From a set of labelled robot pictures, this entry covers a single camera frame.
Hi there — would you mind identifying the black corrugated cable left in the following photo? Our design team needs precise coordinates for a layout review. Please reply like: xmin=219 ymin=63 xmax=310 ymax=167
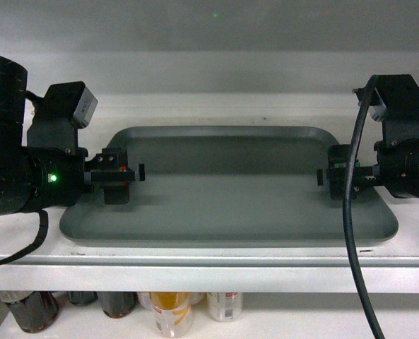
xmin=0 ymin=208 xmax=50 ymax=267

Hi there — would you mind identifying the thick black cable right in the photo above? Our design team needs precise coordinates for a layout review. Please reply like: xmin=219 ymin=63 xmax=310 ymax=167
xmin=342 ymin=74 xmax=386 ymax=339

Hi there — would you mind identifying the dark tea bottle middle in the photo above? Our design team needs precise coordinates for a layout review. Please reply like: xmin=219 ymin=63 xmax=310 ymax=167
xmin=97 ymin=292 xmax=137 ymax=319

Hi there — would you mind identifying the orange juice bottle front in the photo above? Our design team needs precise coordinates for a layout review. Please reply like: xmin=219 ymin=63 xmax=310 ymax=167
xmin=150 ymin=292 xmax=192 ymax=338

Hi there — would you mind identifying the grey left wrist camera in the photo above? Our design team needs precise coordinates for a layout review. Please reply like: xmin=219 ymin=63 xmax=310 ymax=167
xmin=71 ymin=81 xmax=98 ymax=129

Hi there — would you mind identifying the grey rectangular serving tray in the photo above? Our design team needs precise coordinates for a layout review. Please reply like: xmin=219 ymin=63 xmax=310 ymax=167
xmin=59 ymin=125 xmax=399 ymax=248

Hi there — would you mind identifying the white upper shelf board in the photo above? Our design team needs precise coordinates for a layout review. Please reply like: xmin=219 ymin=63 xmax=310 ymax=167
xmin=0 ymin=92 xmax=419 ymax=293

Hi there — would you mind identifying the dark tea bottle front left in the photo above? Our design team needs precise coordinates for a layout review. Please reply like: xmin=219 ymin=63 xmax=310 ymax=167
xmin=0 ymin=290 xmax=59 ymax=333

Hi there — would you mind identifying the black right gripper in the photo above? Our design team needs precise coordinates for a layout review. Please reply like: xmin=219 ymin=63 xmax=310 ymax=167
xmin=316 ymin=138 xmax=419 ymax=200

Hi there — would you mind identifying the orange juice bottle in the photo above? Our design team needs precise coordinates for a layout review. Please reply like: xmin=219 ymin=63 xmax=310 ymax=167
xmin=150 ymin=292 xmax=192 ymax=338
xmin=207 ymin=292 xmax=244 ymax=322

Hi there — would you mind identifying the orange juice bottle right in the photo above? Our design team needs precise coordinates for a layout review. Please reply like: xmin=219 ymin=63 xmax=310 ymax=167
xmin=207 ymin=292 xmax=244 ymax=322

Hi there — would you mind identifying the dark tea bottle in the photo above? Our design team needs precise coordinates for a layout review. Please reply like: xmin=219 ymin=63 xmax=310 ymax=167
xmin=97 ymin=292 xmax=137 ymax=319
xmin=0 ymin=290 xmax=59 ymax=333

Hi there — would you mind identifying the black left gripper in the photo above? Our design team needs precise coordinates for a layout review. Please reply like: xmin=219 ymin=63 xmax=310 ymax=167
xmin=25 ymin=148 xmax=146 ymax=208

